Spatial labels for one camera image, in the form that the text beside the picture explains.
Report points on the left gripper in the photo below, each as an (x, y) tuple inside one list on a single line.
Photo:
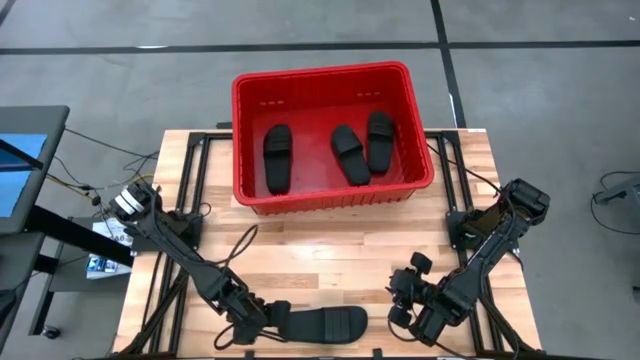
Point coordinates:
[(250, 317)]

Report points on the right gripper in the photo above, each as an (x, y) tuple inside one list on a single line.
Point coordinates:
[(412, 292)]

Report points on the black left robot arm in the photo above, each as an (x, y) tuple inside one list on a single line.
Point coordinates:
[(200, 270)]

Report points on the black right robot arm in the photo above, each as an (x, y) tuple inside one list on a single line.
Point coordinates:
[(492, 237)]

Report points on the red plastic bin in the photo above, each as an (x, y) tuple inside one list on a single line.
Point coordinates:
[(310, 85)]

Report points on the small blue printed box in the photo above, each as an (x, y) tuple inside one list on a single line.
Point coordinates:
[(102, 265)]

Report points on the white paper label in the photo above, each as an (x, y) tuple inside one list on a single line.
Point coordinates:
[(112, 234)]

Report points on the black workstation stand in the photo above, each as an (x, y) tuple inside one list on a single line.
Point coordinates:
[(75, 232)]

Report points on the black caster wheel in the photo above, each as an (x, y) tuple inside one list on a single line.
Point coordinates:
[(51, 332)]

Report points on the grey floor stand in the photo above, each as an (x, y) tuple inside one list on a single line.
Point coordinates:
[(622, 192)]

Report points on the black aluminium table frame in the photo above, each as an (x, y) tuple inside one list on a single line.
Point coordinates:
[(197, 137), (447, 137)]

